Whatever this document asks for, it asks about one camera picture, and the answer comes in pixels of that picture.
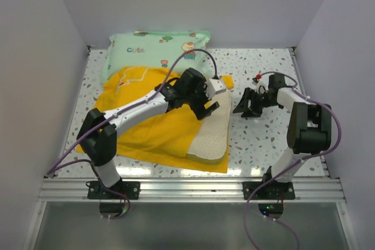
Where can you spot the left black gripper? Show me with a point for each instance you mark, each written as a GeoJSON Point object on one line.
{"type": "Point", "coordinates": [200, 110]}

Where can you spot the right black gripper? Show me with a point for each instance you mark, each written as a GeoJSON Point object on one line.
{"type": "Point", "coordinates": [252, 110]}

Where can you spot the cream yellow-edged pillow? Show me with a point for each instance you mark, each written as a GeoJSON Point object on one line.
{"type": "Point", "coordinates": [210, 144]}

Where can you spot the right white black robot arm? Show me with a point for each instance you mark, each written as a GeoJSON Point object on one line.
{"type": "Point", "coordinates": [308, 134]}

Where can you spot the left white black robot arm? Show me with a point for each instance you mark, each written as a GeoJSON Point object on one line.
{"type": "Point", "coordinates": [100, 130]}

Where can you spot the green cartoon bear pillow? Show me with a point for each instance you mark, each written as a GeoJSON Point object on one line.
{"type": "Point", "coordinates": [157, 49]}

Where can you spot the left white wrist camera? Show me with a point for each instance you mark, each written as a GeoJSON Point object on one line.
{"type": "Point", "coordinates": [214, 87]}

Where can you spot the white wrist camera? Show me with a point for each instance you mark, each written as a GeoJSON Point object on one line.
{"type": "Point", "coordinates": [260, 87]}
{"type": "Point", "coordinates": [214, 87]}

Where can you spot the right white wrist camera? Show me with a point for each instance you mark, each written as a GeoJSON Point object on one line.
{"type": "Point", "coordinates": [260, 87]}

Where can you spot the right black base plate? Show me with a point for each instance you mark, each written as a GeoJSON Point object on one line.
{"type": "Point", "coordinates": [273, 191]}

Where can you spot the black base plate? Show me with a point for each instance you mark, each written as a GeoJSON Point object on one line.
{"type": "Point", "coordinates": [121, 190]}
{"type": "Point", "coordinates": [273, 191]}

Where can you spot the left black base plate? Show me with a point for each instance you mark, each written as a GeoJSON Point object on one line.
{"type": "Point", "coordinates": [121, 190]}

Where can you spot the aluminium mounting rail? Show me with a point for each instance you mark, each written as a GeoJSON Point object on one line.
{"type": "Point", "coordinates": [194, 190]}

